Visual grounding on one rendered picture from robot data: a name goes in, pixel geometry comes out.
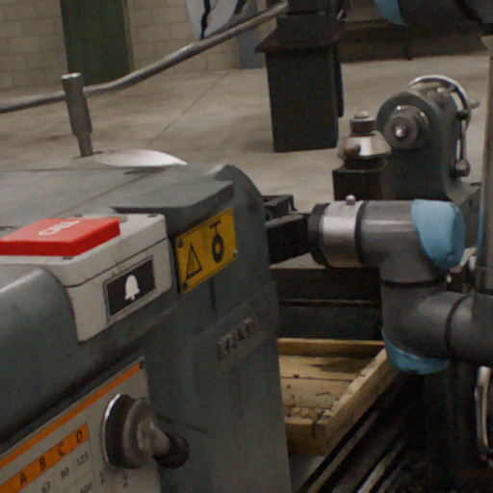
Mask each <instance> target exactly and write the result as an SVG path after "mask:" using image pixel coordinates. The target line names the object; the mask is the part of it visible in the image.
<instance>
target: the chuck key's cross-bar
mask: <svg viewBox="0 0 493 493"><path fill-rule="evenodd" d="M289 11H290V8H289V5H288V2H287V1H286V0H284V1H282V2H280V3H278V4H275V5H273V6H271V7H269V8H268V9H266V10H264V11H262V12H260V13H257V14H255V15H253V16H251V17H249V18H246V19H243V20H241V21H239V22H237V23H235V25H232V26H230V27H229V28H227V29H226V30H223V31H220V32H217V33H215V34H213V35H211V36H209V37H207V38H205V39H201V40H200V41H199V42H197V43H195V44H192V45H189V46H187V47H185V48H183V49H181V50H179V51H177V52H174V53H172V54H170V56H168V57H165V58H164V59H162V60H159V61H157V62H155V63H153V64H151V65H147V66H145V67H143V68H140V70H138V71H136V72H134V73H131V74H129V75H127V76H125V77H123V78H121V79H117V80H115V81H112V82H107V83H105V84H100V85H95V86H90V87H84V88H83V95H84V96H85V98H86V99H87V98H90V97H93V96H98V95H103V94H110V93H115V92H118V91H124V90H126V89H128V88H130V87H132V86H136V84H138V83H140V82H141V81H143V80H145V79H148V78H150V77H152V76H154V75H156V74H158V73H161V72H164V71H166V69H168V68H170V67H172V66H174V65H178V64H180V63H182V62H185V61H187V60H189V59H191V58H193V57H195V55H197V54H199V53H201V52H203V51H206V50H208V49H211V48H213V47H215V46H217V45H220V44H222V43H224V42H226V41H227V40H228V39H231V38H235V37H237V36H238V35H240V34H242V33H244V32H246V31H249V30H251V29H253V28H255V27H257V26H260V25H263V23H265V22H267V21H269V20H271V19H273V18H275V17H278V16H280V15H282V14H285V13H287V12H289ZM60 103H65V93H64V91H56V92H51V93H46V94H40V95H39V96H34V97H29V98H22V99H17V100H13V101H6V102H1V103H0V115H3V114H8V113H14V112H20V111H25V109H32V108H36V107H42V106H48V105H53V104H60Z"/></svg>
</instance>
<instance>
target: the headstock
mask: <svg viewBox="0 0 493 493"><path fill-rule="evenodd" d="M197 181H232V182H234V184H235V197H234V198H231V199H230V200H228V201H227V203H225V204H224V205H222V206H221V207H219V208H218V209H216V210H214V211H213V212H211V213H210V214H208V215H205V217H203V218H201V219H200V220H198V221H195V222H192V223H190V224H189V225H187V226H185V227H183V228H181V230H178V231H177V232H175V233H173V234H171V235H169V236H167V237H165V238H168V247H169V264H170V274H171V288H170V289H169V290H167V291H164V292H163V293H162V294H161V295H159V296H157V298H155V299H154V300H151V301H149V302H148V303H146V304H145V305H143V306H142V307H140V308H138V309H136V310H134V312H133V313H131V314H129V315H128V316H126V317H125V318H123V319H120V320H119V321H117V322H116V323H114V324H112V326H110V327H109V328H106V329H104V330H103V331H101V332H100V333H98V334H96V335H95V336H93V337H91V338H90V339H88V340H86V342H83V343H78V335H76V326H75V319H74V312H73V308H72V304H71V301H70V299H69V295H68V293H67V291H66V289H65V287H63V284H62V283H61V281H60V280H59V279H58V278H57V277H56V276H55V275H54V274H53V273H52V272H50V271H49V270H47V269H45V268H44V267H42V266H38V265H33V264H0V493H292V484H290V473H289V463H288V453H287V443H286V431H285V421H284V410H283V400H282V389H281V378H280V369H279V358H278V346H277V336H276V331H277V330H278V329H279V328H280V311H279V299H278V288H277V282H276V281H271V274H270V263H269V252H268V241H267V231H266V221H265V209H264V198H263V196H262V194H261V193H259V191H258V190H257V187H256V186H255V185H254V183H253V182H252V180H251V179H250V178H249V177H248V176H247V175H246V174H245V173H244V172H243V171H242V170H240V169H239V168H237V167H235V166H232V165H228V164H197V165H148V166H101V167H53V168H6V169H0V238H2V237H4V236H7V235H9V234H11V233H14V232H15V231H18V230H21V229H23V228H25V226H28V225H30V224H33V223H36V222H38V221H42V220H44V219H68V218H70V217H74V216H76V215H92V214H119V213H118V212H117V211H116V210H114V209H112V208H110V207H107V206H104V205H107V204H111V203H114V202H118V201H120V200H122V199H126V198H131V197H138V196H144V195H152V194H154V193H156V192H158V191H160V190H163V189H164V188H165V187H167V186H169V185H171V184H173V183H176V182H197Z"/></svg>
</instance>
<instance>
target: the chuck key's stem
mask: <svg viewBox="0 0 493 493"><path fill-rule="evenodd" d="M61 79H62V84H63V89H64V93H65V104H66V108H67V113H68V118H69V123H70V129H71V134H72V135H73V136H74V137H77V139H78V144H79V149H80V154H81V158H87V156H93V155H94V152H93V147H92V142H91V137H90V134H91V133H92V131H93V129H92V123H91V118H90V117H91V114H89V108H88V103H87V99H86V98H85V96H84V95H83V88H84V84H83V78H82V74H81V73H74V74H68V75H64V76H62V78H61Z"/></svg>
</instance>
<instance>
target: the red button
mask: <svg viewBox="0 0 493 493"><path fill-rule="evenodd" d="M119 235H120V227H119V221H118V220H117V219H44V220H42V221H38V222H36V223H33V224H30V225H28V226H25V228H23V229H21V230H18V231H15V232H14V233H11V234H9V235H7V236H4V237H2V238H0V255H43V257H66V256H67V255H72V257H76V255H81V254H83V253H85V252H87V251H89V250H91V249H93V248H96V247H99V246H101V245H103V244H105V242H107V241H110V240H112V239H113V238H115V237H117V236H119Z"/></svg>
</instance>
